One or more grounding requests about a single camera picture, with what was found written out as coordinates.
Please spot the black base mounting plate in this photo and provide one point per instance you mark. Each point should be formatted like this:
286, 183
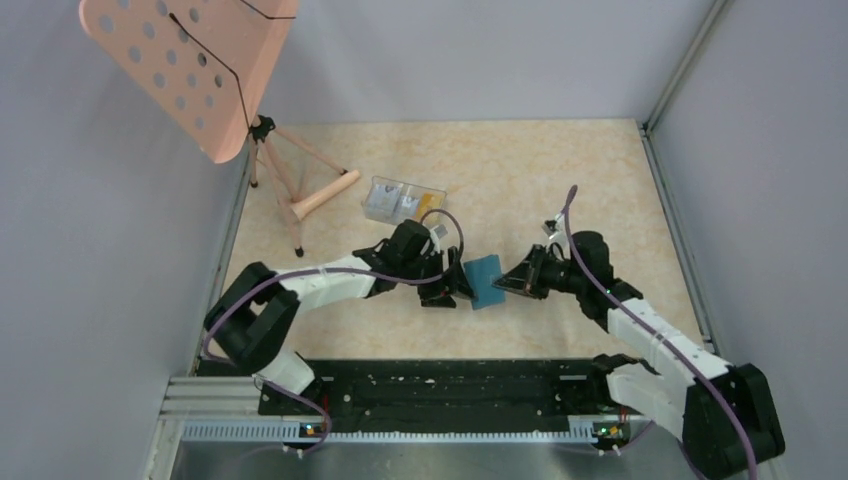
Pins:
573, 384

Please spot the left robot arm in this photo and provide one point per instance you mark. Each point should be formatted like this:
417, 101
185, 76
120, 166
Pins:
252, 318

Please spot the aluminium rail frame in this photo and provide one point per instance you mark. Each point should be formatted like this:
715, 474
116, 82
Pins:
427, 413

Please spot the clear plastic card box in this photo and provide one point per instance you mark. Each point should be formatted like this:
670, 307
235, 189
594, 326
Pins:
406, 189

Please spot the white card in box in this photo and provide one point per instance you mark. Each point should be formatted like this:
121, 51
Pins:
405, 208
383, 199

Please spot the yellow card in box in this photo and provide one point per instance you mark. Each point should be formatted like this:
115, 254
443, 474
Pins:
427, 202

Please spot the blue leather card holder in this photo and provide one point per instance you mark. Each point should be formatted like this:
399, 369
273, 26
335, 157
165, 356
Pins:
482, 273

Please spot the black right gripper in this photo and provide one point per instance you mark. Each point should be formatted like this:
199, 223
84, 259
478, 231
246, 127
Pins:
527, 276

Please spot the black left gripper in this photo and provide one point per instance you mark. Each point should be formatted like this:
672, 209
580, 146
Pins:
436, 295

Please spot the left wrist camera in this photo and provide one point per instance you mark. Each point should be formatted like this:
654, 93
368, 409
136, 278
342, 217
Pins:
438, 232

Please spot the pink perforated music stand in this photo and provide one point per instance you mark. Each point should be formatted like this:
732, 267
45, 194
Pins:
207, 64

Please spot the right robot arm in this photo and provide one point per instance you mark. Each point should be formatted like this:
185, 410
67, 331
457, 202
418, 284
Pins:
723, 415

